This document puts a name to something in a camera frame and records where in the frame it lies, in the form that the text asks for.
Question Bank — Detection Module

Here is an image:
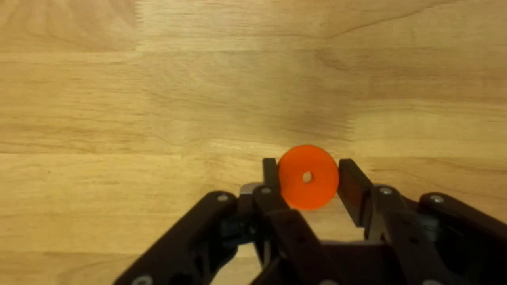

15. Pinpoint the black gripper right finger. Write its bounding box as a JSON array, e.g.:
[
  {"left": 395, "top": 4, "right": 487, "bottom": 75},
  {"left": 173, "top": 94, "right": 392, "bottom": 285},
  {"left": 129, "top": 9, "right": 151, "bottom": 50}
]
[{"left": 338, "top": 156, "right": 507, "bottom": 285}]

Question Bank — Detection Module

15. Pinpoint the orange disc with hole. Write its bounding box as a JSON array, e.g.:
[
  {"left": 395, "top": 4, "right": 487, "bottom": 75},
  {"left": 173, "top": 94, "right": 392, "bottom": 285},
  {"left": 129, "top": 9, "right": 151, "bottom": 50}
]
[{"left": 276, "top": 143, "right": 341, "bottom": 211}]

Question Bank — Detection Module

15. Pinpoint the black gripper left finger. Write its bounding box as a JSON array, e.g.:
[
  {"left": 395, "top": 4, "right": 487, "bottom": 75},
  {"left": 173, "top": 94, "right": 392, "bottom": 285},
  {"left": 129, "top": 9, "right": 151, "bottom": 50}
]
[{"left": 113, "top": 156, "right": 325, "bottom": 285}]

